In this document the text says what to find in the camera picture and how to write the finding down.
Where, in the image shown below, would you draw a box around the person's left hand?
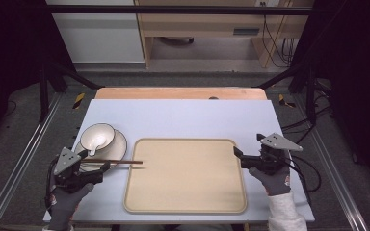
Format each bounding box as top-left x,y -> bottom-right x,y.
47,182 -> 95,231

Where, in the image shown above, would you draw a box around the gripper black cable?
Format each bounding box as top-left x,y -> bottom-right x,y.
284,153 -> 323,207
43,159 -> 58,210

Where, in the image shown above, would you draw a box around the yellow black tape strip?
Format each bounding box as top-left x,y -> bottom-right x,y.
277,93 -> 297,109
72,91 -> 87,111

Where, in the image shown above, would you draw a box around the white cabinet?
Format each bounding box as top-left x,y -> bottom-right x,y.
45,0 -> 145,64

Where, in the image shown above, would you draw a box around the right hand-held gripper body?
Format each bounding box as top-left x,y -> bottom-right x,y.
240,132 -> 304,177

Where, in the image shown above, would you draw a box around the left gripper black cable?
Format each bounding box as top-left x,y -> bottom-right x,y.
43,159 -> 58,210

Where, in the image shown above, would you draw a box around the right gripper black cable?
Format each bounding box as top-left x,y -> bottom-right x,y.
284,153 -> 323,207

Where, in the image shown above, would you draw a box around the wooden table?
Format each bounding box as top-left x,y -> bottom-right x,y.
94,86 -> 268,101

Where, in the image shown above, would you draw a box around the black curtain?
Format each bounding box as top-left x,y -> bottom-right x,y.
0,0 -> 77,152
290,0 -> 370,187

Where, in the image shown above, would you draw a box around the person's right hand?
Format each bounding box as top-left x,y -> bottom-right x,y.
248,166 -> 292,197

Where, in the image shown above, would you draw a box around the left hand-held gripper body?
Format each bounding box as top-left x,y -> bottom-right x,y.
46,146 -> 105,194

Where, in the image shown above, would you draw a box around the bundle of hanging cables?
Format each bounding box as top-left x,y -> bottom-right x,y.
261,13 -> 299,68

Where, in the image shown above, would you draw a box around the black metal stand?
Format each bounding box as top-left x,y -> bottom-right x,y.
255,60 -> 320,127
38,60 -> 106,123

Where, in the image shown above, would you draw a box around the brown wooden chopstick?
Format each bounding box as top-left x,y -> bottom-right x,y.
83,159 -> 145,166
109,163 -> 146,169

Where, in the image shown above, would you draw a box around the white ceramic spoon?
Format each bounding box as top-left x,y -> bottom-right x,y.
88,136 -> 109,157

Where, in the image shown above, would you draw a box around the beige rectangular tray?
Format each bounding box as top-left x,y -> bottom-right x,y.
122,138 -> 249,215

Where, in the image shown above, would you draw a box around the white plate with dark rim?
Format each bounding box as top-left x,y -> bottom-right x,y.
73,128 -> 128,173

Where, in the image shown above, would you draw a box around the light wooden desk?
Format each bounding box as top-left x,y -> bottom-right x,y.
134,0 -> 315,69

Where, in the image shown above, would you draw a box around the aluminium floor rail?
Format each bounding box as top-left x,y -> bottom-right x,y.
292,95 -> 370,231
0,91 -> 63,231

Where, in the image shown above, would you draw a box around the black horizontal frame bar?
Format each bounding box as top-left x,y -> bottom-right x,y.
46,4 -> 314,15

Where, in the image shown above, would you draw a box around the white bowl with dark rim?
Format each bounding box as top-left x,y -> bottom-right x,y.
79,122 -> 117,153

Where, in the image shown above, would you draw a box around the black floor cables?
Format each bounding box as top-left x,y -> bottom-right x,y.
281,79 -> 335,146

